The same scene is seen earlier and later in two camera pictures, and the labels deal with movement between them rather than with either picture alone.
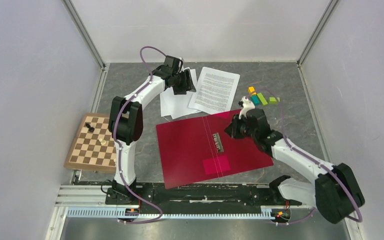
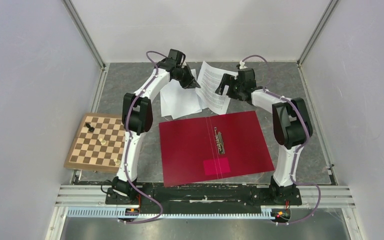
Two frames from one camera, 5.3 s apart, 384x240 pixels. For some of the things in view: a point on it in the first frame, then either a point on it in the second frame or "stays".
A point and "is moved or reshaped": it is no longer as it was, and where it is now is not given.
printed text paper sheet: (214, 91) is moved or reshaped
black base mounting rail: (235, 197) stays
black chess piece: (90, 129) stays
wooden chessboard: (93, 148) stays
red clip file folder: (199, 149) stays
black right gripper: (231, 130) to (228, 79)
